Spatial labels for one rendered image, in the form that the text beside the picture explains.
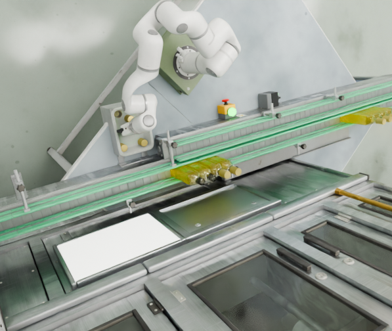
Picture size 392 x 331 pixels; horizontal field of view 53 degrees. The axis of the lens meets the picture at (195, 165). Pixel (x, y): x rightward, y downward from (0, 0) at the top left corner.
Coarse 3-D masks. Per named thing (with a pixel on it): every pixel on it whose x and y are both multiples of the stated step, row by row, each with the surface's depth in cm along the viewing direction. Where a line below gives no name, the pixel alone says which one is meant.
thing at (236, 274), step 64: (192, 192) 199; (320, 192) 170; (384, 192) 170; (0, 256) 162; (192, 256) 139; (256, 256) 138; (320, 256) 129; (384, 256) 127; (64, 320) 117; (128, 320) 115; (192, 320) 108; (256, 320) 108; (320, 320) 104; (384, 320) 101
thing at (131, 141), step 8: (112, 112) 171; (112, 120) 172; (120, 120) 181; (120, 128) 182; (120, 136) 183; (128, 136) 185; (136, 136) 187; (144, 136) 188; (152, 136) 183; (128, 144) 186; (136, 144) 187; (152, 144) 184; (120, 152) 177; (128, 152) 179; (136, 152) 181
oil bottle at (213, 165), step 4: (200, 160) 185; (204, 160) 184; (208, 160) 183; (212, 160) 183; (204, 164) 180; (208, 164) 178; (212, 164) 177; (216, 164) 176; (220, 164) 177; (212, 168) 175; (216, 168) 175; (220, 168) 175; (212, 172) 175; (216, 176) 176
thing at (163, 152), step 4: (156, 140) 185; (156, 144) 187; (160, 144) 183; (164, 144) 182; (160, 148) 184; (164, 148) 183; (160, 152) 185; (164, 152) 183; (168, 152) 184; (160, 156) 187; (164, 156) 183; (168, 156) 184
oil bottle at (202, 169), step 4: (188, 164) 183; (192, 164) 182; (196, 164) 181; (200, 164) 180; (192, 168) 178; (196, 168) 176; (200, 168) 175; (204, 168) 174; (208, 168) 174; (200, 172) 172; (204, 172) 172; (208, 172) 173; (200, 176) 173; (204, 176) 172; (208, 180) 174
